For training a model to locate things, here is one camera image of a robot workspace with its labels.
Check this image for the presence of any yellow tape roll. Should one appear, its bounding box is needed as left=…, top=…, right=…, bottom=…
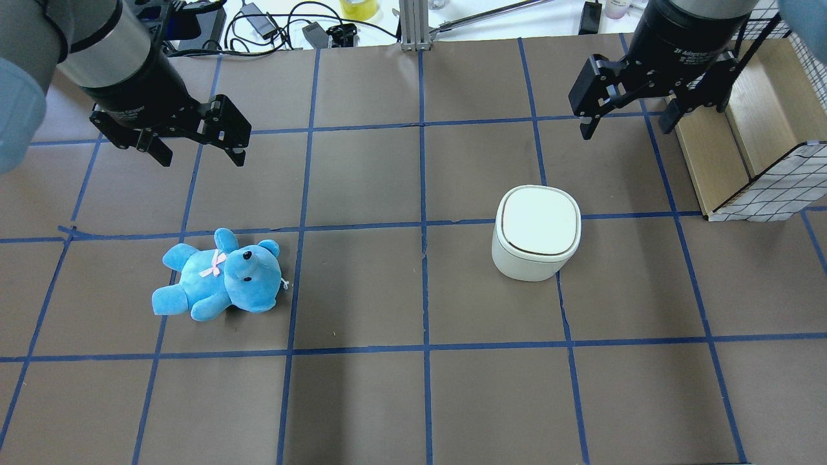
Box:
left=339, top=0, right=380, bottom=21

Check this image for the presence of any blue plush teddy bear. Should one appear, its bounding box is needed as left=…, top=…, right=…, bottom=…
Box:
left=151, top=229, right=290, bottom=322

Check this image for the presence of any aluminium frame post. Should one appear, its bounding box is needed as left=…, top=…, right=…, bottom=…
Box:
left=398, top=0, right=432, bottom=51

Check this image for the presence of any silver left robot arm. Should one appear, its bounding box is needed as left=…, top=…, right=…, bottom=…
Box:
left=1, top=1, right=251, bottom=173

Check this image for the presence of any black power adapter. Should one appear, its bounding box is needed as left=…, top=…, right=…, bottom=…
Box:
left=240, top=2, right=278, bottom=39

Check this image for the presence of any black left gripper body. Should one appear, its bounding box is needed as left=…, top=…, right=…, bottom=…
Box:
left=81, top=48, right=200, bottom=140

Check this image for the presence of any wooden box with wire grid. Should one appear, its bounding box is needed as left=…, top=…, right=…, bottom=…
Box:
left=676, top=1, right=826, bottom=223

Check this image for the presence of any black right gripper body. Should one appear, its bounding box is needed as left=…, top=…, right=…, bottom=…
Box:
left=623, top=1, right=744, bottom=98

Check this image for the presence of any white trash can with lid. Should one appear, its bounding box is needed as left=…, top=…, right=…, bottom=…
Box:
left=491, top=185, right=582, bottom=282

